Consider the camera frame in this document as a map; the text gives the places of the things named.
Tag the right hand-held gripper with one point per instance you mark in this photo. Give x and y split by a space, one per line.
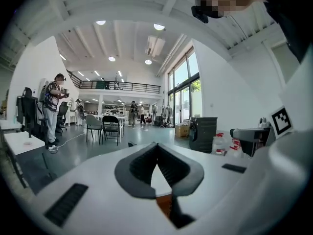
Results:
281 122

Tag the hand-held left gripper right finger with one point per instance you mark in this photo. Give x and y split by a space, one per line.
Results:
183 177

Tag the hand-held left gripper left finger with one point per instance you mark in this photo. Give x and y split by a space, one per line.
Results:
132 177

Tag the wooden sink cabinet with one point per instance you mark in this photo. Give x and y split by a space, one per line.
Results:
163 204

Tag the large clear water bottle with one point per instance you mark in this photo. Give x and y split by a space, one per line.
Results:
219 144
236 149

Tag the black slatted cabinet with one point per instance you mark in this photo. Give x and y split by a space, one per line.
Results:
204 133

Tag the brown cardboard box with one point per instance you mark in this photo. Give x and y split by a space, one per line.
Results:
182 131

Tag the black folding chair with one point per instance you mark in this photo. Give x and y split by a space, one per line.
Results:
110 127

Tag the white dining table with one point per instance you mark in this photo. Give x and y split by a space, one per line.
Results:
115 117

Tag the clothes rack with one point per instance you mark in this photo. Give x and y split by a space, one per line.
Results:
166 114

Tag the grey padded chair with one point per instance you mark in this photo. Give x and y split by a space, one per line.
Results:
93 124

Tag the white power strip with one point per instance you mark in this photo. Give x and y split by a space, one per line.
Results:
52 148

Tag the glass entrance door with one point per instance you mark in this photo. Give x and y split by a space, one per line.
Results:
182 87

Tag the black mezzanine railing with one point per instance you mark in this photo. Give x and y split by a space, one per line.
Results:
117 86

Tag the black office chair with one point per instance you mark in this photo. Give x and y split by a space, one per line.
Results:
27 106
62 114

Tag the round ceiling light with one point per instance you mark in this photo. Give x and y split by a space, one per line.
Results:
111 58
148 62
100 22
159 27

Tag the ceiling air conditioner unit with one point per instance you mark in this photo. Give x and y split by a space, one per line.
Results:
155 45

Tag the person's black shirt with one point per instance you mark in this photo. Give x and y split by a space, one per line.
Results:
293 13

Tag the black head-worn camera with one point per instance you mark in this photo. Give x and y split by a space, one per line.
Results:
199 15

